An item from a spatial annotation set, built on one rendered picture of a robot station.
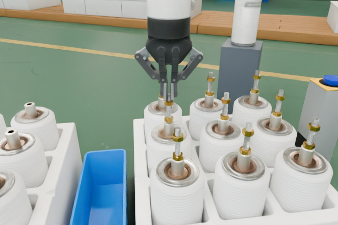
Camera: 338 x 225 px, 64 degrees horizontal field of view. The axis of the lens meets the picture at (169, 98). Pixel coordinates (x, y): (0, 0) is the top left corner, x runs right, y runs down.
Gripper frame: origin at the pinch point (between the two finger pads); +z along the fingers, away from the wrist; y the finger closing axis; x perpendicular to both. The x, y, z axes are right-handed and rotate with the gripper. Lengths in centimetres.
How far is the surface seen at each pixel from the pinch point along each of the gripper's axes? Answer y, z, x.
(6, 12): -212, 30, 281
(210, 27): 27, 29, 200
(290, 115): 48, 36, 54
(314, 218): 25.9, 17.4, -14.3
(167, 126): -0.3, 7.8, -1.2
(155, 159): -2.5, 14.0, -4.2
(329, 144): 40.8, 19.9, 11.5
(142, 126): -8.0, 17.4, 13.6
